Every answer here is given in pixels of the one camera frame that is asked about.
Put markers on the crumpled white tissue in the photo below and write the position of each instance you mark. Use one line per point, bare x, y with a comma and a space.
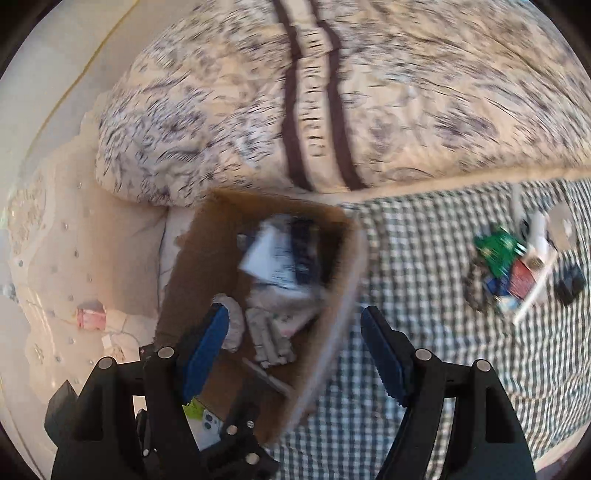
236, 322

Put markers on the white paper sheet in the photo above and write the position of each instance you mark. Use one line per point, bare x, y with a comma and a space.
270, 259

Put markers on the white charger with carabiner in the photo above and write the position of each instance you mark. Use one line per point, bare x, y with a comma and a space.
538, 246

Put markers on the green snack bag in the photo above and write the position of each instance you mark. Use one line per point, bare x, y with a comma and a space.
499, 249

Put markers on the blue tissue pack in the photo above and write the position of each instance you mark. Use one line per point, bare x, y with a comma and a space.
497, 291

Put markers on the pink rose card box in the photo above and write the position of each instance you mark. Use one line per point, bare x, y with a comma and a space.
522, 280

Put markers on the brown cardboard box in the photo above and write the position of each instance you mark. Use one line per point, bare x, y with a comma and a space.
292, 336

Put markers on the white tape roll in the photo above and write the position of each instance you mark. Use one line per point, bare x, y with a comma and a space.
561, 227

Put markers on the pink small box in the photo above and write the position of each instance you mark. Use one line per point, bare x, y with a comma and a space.
91, 316

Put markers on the floral patterned duvet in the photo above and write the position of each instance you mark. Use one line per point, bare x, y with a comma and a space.
338, 96

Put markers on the white foam stick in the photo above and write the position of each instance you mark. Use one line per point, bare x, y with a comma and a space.
539, 286

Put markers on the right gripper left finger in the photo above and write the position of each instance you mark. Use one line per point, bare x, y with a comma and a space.
171, 377

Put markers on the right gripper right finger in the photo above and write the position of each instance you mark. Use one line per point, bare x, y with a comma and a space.
420, 382

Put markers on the small black object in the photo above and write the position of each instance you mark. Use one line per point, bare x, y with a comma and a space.
571, 285

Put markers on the white phone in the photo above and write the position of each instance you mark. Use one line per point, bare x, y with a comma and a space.
206, 429

